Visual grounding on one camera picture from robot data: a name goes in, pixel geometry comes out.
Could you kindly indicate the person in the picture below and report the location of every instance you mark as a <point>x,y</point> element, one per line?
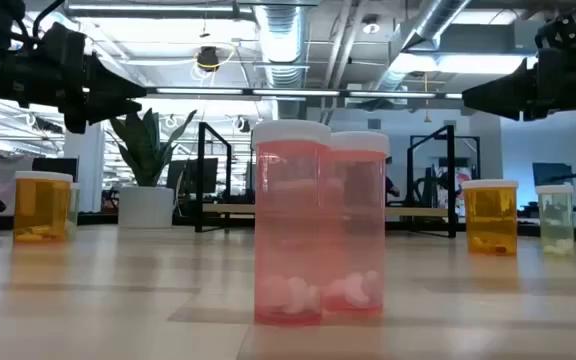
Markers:
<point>392,189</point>

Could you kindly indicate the silver ventilation duct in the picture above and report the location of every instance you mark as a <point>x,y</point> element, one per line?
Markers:
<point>280,40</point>
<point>433,20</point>

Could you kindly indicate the black desk monitor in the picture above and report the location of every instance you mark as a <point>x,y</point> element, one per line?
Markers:
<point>550,172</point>
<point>203,175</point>

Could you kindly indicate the wooden shelf with black frame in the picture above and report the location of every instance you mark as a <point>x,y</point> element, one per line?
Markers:
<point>228,208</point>

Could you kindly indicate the green snake plant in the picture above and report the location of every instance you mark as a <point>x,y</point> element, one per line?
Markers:
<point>143,150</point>

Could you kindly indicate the black overhead camera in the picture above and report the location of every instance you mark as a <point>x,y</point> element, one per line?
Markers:
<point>208,57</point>

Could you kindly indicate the white plant pot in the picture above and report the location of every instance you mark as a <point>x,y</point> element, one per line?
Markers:
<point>145,207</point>

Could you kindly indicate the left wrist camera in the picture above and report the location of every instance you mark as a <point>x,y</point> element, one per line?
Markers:
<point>63,40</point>

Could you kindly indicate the tall pink medicine bottle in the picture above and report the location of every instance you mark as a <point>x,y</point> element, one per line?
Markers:
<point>358,225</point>
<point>288,225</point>

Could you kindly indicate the small yellow-green medicine bottle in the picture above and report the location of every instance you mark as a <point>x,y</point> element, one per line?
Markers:
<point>555,220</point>
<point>74,210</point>

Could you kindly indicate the large orange medicine bottle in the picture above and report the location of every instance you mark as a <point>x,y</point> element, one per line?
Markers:
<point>490,220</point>
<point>43,210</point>

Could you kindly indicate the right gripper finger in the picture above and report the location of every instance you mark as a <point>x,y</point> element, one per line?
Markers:
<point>508,90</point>
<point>510,113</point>

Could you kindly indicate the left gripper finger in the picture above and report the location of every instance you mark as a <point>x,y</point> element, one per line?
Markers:
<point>113,110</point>
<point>108,87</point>

